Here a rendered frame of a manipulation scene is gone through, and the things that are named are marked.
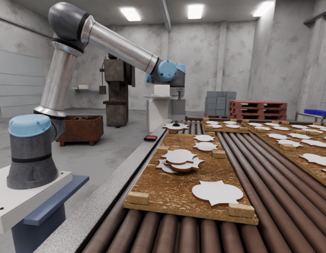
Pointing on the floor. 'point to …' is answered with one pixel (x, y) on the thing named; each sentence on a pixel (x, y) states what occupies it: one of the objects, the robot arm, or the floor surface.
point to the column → (44, 218)
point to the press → (117, 89)
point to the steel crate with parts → (82, 129)
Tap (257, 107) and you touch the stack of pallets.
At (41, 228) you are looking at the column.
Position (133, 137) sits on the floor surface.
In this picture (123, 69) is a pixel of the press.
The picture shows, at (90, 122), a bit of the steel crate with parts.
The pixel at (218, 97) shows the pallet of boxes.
